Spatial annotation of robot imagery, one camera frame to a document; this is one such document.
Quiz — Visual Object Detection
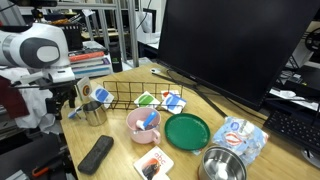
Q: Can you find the white book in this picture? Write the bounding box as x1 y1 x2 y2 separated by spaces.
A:
69 57 111 70

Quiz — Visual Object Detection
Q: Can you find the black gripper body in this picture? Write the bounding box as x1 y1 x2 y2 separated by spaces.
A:
49 81 79 101

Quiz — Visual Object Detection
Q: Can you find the black board eraser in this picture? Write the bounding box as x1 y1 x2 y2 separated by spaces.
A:
77 134 115 176

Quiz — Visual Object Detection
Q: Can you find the black monitor stand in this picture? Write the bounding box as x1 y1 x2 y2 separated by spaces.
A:
150 68 229 118

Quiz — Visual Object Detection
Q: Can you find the white blue box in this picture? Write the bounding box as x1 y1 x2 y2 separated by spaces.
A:
71 64 114 80

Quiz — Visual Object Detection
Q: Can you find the white card with red print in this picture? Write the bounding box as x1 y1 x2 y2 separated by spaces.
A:
151 172 172 180

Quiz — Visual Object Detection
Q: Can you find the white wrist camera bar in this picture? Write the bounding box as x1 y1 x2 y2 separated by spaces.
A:
19 68 76 86

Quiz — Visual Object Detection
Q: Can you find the white cloth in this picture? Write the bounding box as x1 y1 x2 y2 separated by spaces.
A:
0 64 64 134

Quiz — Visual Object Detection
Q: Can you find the white card with green print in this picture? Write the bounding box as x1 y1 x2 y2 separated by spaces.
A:
133 90 162 109

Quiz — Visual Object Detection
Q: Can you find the silver metal can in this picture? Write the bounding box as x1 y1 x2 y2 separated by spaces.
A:
197 144 248 180

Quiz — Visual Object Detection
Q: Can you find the abc picture card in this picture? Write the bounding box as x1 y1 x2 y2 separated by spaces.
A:
133 145 175 180

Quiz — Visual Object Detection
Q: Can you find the black wire rack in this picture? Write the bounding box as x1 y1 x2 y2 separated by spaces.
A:
102 79 185 112

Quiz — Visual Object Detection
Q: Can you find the book with orange spine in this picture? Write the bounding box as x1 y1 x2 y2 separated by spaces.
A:
68 50 107 64

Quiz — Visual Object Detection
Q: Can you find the pink bowl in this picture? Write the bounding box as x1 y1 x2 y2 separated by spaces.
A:
125 106 163 146

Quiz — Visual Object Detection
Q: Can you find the black keyboard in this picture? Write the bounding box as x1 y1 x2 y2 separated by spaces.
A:
263 109 320 156

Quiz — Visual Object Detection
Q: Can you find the blue and white utensil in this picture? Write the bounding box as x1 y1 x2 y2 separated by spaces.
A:
135 110 158 132

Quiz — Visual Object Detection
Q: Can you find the dark red cloth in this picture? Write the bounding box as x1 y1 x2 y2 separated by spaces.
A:
0 74 31 120

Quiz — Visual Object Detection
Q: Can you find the small board book with rainbow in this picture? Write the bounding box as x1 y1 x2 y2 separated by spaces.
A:
75 76 93 103

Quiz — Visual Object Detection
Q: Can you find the large black monitor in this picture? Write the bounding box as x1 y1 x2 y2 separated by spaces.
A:
156 0 320 111

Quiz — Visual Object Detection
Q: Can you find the fork with blue white handle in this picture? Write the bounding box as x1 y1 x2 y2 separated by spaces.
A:
67 105 84 120

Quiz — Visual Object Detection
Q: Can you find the blue printed plastic bag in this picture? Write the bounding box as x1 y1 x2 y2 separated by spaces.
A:
211 115 270 167

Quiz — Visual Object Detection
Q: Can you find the black bottle with green logo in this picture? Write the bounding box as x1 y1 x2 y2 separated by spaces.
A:
108 41 124 74

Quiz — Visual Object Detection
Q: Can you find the green plate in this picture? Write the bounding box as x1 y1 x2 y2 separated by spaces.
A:
164 112 212 152

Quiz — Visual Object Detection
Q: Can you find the silver metal cup with handle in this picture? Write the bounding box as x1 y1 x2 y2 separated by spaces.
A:
77 100 108 127

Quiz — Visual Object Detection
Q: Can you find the white card with blue print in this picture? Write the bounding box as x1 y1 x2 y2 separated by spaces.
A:
160 92 188 115
89 84 115 108

